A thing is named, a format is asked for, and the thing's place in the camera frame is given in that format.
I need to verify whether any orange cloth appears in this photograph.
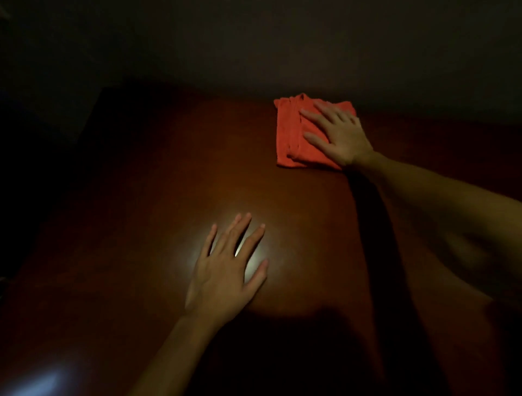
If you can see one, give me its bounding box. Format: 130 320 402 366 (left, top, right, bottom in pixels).
274 93 357 171

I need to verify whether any person's right forearm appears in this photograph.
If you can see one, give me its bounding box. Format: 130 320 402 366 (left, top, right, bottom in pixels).
350 151 522 304

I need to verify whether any person's left forearm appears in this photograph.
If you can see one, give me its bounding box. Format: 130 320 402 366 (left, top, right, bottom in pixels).
128 312 223 396

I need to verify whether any person's right hand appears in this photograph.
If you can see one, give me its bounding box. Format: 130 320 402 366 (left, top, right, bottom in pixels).
300 101 374 168

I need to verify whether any person's left hand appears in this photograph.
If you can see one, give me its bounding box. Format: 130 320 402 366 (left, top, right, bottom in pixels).
185 212 269 326

